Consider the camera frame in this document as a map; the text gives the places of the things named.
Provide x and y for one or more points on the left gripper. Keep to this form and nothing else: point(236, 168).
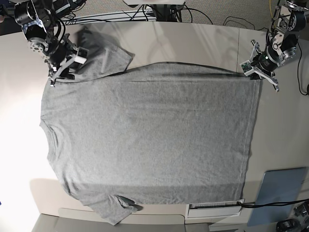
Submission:
point(267, 62)

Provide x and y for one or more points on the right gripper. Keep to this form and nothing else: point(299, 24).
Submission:
point(58, 51)

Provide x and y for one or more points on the grey T-shirt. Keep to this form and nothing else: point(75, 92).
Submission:
point(165, 133)

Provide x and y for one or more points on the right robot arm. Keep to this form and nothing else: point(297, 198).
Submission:
point(45, 32)

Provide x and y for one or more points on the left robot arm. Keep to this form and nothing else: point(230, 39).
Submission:
point(281, 39)

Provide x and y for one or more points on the blue-grey mat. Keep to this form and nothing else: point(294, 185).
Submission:
point(277, 186)

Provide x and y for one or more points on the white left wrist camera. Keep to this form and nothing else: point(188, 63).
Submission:
point(246, 66)

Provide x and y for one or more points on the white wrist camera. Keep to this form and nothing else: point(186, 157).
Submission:
point(81, 55)
point(246, 66)

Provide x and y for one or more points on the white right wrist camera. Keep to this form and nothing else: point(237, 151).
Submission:
point(81, 55)

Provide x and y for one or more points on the black stand with cables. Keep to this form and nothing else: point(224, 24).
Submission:
point(169, 13)

